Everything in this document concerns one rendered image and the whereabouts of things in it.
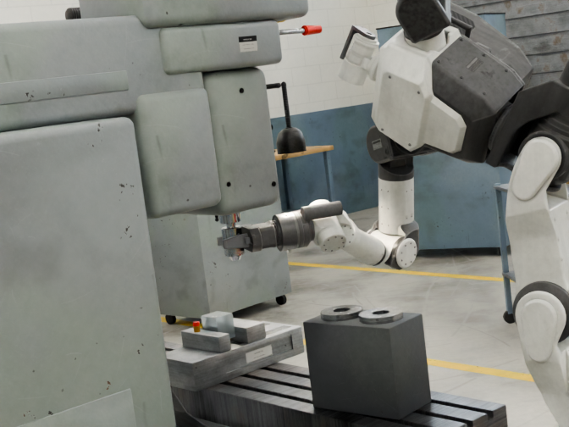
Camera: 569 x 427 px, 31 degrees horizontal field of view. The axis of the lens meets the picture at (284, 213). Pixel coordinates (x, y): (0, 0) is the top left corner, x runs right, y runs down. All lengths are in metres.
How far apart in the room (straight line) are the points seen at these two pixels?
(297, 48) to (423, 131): 9.08
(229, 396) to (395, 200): 0.66
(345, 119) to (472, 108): 9.56
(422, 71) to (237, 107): 0.42
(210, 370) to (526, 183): 0.84
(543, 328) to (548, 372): 0.11
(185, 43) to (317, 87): 9.39
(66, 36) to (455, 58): 0.85
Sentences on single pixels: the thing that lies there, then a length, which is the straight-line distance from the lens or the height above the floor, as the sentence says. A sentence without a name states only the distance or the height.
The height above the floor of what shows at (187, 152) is 1.46.
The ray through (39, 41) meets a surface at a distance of 2.06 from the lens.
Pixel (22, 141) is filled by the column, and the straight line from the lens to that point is 1.89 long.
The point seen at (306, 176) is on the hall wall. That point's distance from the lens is 11.41.
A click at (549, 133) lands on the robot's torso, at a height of 1.41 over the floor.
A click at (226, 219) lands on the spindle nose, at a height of 1.29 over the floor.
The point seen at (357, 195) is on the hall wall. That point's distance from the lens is 11.97.
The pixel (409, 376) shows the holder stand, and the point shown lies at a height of 0.98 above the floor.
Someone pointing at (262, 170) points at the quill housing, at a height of 1.39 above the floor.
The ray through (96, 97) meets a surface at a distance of 2.11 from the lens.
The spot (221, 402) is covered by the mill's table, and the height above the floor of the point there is 0.88.
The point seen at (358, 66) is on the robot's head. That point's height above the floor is 1.60.
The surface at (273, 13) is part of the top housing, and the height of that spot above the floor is 1.74.
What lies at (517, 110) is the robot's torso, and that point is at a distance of 2.32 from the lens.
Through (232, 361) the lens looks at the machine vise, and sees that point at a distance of 2.51.
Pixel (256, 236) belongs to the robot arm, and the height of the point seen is 1.24.
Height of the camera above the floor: 1.59
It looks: 7 degrees down
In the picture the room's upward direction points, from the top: 7 degrees counter-clockwise
